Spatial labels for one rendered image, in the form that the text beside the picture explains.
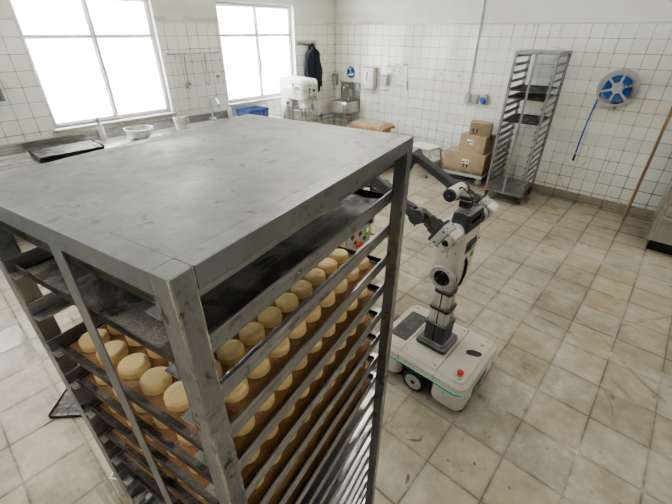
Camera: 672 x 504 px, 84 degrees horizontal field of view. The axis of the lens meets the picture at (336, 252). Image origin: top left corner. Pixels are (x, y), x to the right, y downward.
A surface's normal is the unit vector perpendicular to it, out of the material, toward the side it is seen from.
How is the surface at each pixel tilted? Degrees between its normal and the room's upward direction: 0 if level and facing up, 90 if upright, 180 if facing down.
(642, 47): 90
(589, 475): 0
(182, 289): 90
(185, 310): 90
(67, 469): 0
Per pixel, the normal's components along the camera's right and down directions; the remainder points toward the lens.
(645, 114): -0.67, 0.38
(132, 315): 0.00, -0.86
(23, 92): 0.75, 0.34
